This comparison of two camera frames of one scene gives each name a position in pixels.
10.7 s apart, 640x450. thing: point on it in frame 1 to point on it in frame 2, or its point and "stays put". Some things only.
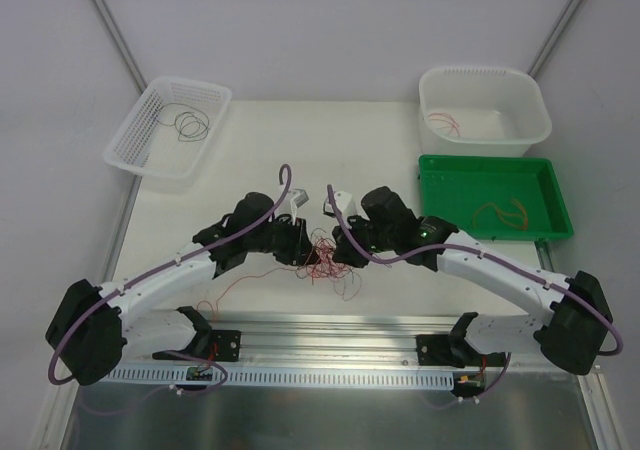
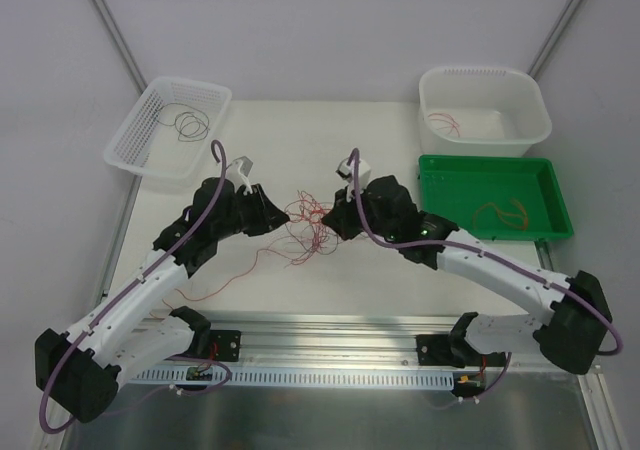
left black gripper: x=298 y=243 to x=255 y=210
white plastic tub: x=481 y=111 stays put
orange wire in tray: x=517 y=220 stays put
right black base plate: x=438 y=350 stays put
